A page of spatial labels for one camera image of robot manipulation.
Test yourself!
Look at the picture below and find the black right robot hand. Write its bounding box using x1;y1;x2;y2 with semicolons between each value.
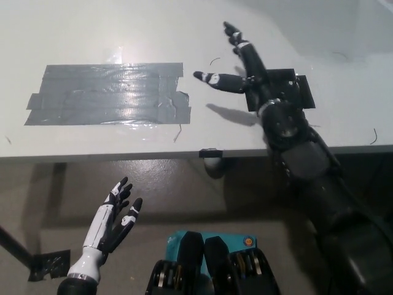
192;21;342;189

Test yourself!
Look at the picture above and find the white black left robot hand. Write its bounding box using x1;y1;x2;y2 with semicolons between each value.
66;176;144;282

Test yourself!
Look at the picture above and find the black teal robot torso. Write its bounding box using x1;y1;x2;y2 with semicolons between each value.
146;230;281;295

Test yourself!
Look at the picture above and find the black tape square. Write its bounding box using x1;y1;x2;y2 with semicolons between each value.
245;68;316;112

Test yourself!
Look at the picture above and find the crumpled black floor tape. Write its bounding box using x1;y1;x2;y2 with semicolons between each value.
28;249;71;283

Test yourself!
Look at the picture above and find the grey round table foot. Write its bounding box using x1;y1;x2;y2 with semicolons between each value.
203;157;227;179

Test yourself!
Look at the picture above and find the black slanted pole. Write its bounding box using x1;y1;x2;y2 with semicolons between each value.
0;226;33;271

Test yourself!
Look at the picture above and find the grey duct tape patch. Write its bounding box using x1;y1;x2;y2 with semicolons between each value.
23;63;192;127

